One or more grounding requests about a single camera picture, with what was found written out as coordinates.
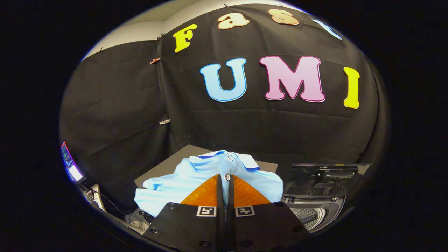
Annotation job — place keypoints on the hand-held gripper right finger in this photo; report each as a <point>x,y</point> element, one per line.
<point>262,227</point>

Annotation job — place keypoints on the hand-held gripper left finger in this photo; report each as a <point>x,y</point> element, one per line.
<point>190,227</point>

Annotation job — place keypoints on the light blue polo shirt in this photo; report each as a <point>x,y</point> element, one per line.
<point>168,189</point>

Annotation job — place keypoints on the dark washing machine lid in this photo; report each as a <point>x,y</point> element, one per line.
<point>329,178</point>

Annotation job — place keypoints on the silver clip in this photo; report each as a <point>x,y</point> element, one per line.
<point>164,121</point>

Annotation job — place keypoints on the lit monitor screen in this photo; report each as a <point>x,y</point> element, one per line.
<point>70,162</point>

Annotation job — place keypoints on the copper clip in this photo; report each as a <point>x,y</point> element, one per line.
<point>154,60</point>

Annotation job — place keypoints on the white equipment frame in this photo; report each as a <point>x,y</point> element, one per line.
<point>95,197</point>

